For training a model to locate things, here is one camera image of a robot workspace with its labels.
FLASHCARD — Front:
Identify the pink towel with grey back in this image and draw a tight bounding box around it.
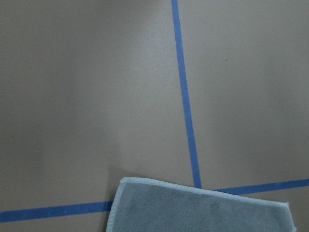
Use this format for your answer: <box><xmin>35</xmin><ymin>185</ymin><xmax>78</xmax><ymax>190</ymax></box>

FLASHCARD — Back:
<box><xmin>106</xmin><ymin>177</ymin><xmax>296</xmax><ymax>232</ymax></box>

